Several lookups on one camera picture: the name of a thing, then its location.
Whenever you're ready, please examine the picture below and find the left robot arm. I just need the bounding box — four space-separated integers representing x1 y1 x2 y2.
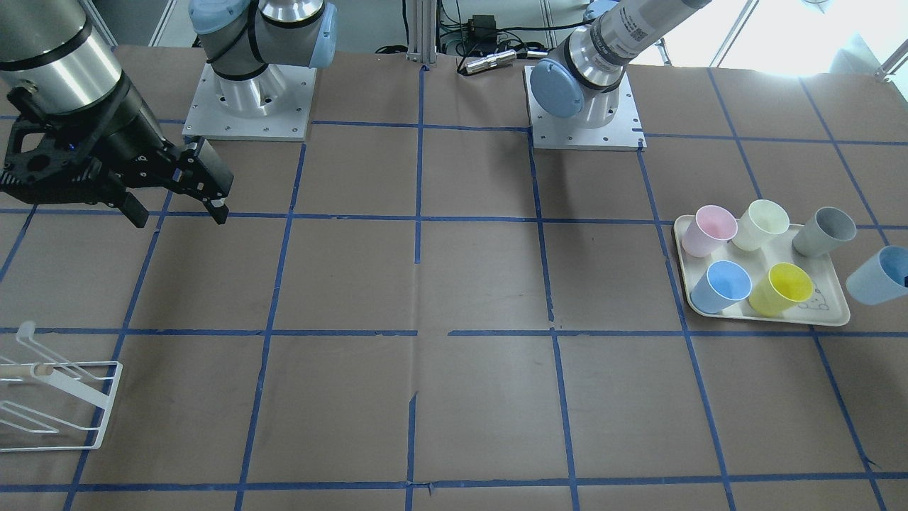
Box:
531 1 708 119

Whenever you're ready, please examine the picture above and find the grey plastic cup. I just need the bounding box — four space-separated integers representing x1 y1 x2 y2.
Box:
792 207 857 258

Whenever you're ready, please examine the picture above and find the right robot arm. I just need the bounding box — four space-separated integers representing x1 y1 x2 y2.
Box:
1 1 233 227

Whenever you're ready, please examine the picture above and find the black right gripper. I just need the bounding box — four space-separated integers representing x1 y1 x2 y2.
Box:
2 78 234 229

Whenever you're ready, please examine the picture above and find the pink plastic cup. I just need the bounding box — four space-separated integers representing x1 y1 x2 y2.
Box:
681 204 738 258

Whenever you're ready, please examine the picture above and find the silver metal cylinder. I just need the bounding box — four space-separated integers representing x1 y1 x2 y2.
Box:
457 50 518 77

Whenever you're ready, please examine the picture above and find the black power adapter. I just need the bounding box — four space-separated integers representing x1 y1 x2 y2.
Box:
465 14 497 45

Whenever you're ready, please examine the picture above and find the cream plastic cup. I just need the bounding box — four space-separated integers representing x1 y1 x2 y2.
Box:
731 199 790 251

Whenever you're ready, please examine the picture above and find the yellow plastic cup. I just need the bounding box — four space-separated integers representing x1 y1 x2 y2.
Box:
747 262 814 317

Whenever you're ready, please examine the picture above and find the white wire cup rack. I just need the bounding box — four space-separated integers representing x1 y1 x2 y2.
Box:
1 320 123 455

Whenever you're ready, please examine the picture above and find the light blue plastic cup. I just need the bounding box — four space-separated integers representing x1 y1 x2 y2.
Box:
846 246 907 305

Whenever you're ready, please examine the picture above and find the cream plastic tray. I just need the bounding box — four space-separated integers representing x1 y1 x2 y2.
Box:
672 214 851 327

